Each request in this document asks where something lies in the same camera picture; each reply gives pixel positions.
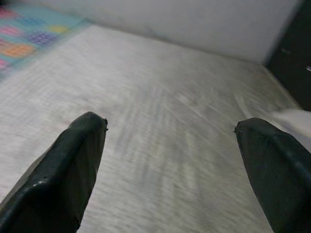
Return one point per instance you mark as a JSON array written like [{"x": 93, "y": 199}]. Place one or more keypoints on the white pillow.
[{"x": 296, "y": 119}]

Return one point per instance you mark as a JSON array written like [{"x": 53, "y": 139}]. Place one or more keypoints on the black tufted headboard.
[{"x": 294, "y": 48}]

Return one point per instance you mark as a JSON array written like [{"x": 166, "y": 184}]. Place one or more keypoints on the grey patterned quilted mattress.
[{"x": 158, "y": 97}]

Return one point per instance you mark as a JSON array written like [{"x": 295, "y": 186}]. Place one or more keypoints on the teal blanket with colourful shapes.
[{"x": 26, "y": 36}]

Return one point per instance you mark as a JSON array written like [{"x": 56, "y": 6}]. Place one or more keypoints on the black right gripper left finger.
[{"x": 56, "y": 182}]

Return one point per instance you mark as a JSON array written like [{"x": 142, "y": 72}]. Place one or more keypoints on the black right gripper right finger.
[{"x": 279, "y": 182}]

